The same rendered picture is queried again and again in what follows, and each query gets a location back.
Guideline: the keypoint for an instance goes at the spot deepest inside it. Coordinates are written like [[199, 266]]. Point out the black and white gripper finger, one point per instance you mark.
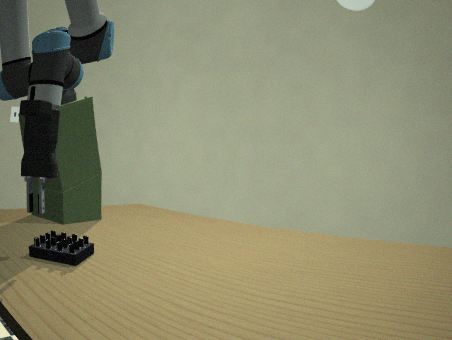
[[29, 193], [41, 208]]

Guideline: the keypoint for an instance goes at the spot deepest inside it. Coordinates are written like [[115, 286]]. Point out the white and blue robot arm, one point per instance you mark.
[[90, 41]]

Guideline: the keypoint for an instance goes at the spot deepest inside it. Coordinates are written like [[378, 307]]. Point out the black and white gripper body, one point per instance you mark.
[[41, 132]]

